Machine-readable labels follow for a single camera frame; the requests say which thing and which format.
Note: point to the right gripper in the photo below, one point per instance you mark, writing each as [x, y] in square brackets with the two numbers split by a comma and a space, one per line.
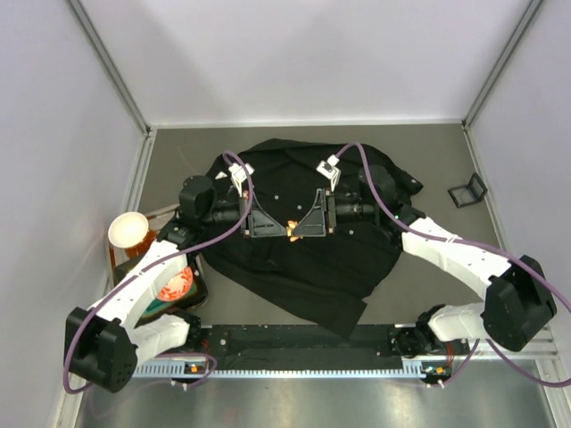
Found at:
[330, 211]

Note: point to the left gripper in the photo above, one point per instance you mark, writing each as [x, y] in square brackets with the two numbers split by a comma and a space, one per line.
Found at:
[244, 214]

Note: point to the black button shirt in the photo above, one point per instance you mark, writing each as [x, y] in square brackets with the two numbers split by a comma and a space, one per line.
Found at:
[323, 280]

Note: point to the orange maple leaf brooch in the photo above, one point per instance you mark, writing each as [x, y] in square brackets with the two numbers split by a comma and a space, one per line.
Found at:
[290, 229]

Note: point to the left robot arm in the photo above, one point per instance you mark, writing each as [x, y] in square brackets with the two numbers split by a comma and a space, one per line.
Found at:
[103, 344]

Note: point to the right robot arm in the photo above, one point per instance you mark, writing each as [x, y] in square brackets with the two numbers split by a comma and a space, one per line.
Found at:
[514, 306]

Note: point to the black box green lining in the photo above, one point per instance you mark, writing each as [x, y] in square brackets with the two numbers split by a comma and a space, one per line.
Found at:
[194, 299]

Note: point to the orange white patterned ball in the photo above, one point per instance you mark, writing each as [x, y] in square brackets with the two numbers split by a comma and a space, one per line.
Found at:
[178, 286]

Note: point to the orange plastic cup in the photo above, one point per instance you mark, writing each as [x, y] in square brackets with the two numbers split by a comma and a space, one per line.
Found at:
[142, 247]

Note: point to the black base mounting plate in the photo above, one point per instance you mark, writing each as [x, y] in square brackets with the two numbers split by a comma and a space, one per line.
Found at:
[316, 348]

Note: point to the white paper cup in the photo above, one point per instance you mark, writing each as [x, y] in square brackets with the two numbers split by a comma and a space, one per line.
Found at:
[128, 230]

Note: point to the small black open box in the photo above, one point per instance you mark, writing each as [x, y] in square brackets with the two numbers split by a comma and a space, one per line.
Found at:
[471, 193]

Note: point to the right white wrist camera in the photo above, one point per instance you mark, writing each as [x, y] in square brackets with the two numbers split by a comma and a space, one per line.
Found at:
[328, 169]

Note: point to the white slotted cable duct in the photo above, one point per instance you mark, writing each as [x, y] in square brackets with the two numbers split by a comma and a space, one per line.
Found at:
[194, 370]

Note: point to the aluminium frame rail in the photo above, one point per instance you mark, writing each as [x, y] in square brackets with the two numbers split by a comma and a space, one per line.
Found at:
[541, 346]

